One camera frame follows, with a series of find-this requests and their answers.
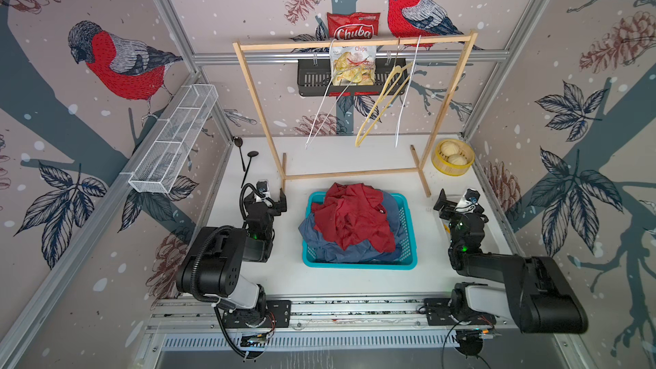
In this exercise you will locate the black ladle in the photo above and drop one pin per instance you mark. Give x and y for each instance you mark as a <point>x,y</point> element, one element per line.
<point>239,142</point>

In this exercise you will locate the yellow plastic hanger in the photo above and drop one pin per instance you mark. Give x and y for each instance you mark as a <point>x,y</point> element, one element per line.
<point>392,91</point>

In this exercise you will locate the teal plastic basket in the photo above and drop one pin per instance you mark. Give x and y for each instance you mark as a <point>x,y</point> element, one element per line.
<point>406,261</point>

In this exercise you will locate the white wire shelf basket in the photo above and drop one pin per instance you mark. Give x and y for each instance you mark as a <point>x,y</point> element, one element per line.
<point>167,156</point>

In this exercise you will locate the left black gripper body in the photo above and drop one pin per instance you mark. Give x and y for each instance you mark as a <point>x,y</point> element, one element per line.
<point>274,211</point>

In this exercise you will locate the black wall basket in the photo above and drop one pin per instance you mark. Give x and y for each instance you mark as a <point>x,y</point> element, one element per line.
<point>314,79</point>

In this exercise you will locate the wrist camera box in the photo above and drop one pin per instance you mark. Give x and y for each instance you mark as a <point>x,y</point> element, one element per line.
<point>264,188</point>
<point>472,198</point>

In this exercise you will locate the black spoon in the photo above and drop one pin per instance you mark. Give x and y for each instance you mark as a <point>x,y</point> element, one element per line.
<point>252,154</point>

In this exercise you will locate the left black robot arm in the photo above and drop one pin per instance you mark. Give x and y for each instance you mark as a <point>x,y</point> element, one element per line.
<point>211,269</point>

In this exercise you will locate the yellow chips bag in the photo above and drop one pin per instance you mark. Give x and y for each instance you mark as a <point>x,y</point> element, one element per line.
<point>353,65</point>

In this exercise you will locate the red Chuba snack bag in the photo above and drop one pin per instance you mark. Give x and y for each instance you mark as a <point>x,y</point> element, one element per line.
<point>357,25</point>

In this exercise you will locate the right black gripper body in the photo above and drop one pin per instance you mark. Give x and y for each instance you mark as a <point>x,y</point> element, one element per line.
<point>454,222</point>

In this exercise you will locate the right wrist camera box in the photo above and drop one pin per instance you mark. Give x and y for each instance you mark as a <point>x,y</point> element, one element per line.
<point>472,198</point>

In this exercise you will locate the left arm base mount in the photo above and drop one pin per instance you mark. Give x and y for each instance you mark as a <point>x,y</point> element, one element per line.
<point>273,314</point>

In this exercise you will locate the slate blue t-shirt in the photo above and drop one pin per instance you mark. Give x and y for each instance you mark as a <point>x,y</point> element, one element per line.
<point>361,253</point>

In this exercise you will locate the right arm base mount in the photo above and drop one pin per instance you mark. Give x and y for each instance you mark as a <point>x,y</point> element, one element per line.
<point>438,312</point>

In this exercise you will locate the dark red t-shirt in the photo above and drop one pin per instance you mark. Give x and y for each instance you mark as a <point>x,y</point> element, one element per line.
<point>354,214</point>

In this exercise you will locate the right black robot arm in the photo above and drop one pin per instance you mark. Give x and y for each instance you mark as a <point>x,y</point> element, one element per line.
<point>535,294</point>

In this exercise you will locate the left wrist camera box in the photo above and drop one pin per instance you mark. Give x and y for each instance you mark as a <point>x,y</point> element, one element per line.
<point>264,188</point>

